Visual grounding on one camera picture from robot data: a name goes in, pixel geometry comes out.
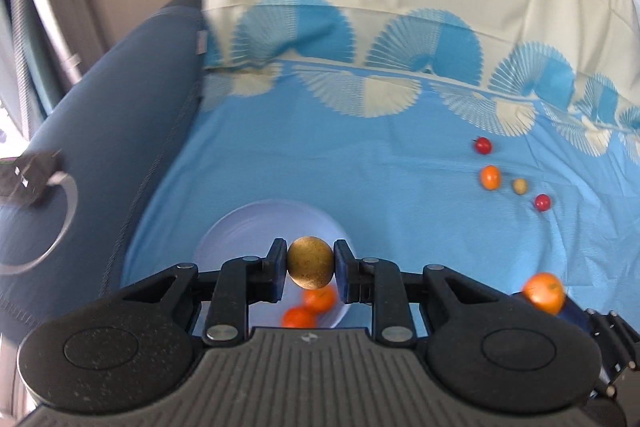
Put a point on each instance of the red cherry tomato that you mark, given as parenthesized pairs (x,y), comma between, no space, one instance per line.
(542,202)
(483,145)

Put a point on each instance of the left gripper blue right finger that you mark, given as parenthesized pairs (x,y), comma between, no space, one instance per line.
(347,273)

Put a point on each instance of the blue sofa armrest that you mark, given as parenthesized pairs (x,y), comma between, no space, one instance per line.
(118,131)

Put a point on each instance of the blue patterned bed sheet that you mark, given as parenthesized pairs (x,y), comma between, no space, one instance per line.
(369,109)

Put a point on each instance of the light blue round plate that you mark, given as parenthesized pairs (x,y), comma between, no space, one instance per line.
(250,230)

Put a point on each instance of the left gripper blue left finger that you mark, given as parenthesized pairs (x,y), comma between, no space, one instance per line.
(275,270)

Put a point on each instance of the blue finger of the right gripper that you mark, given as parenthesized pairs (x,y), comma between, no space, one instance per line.
(523,298)
(572,313)

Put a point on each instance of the black smartphone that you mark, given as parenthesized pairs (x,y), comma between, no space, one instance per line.
(24,179)

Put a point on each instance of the grey curtain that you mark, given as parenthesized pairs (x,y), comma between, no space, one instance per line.
(56,43)

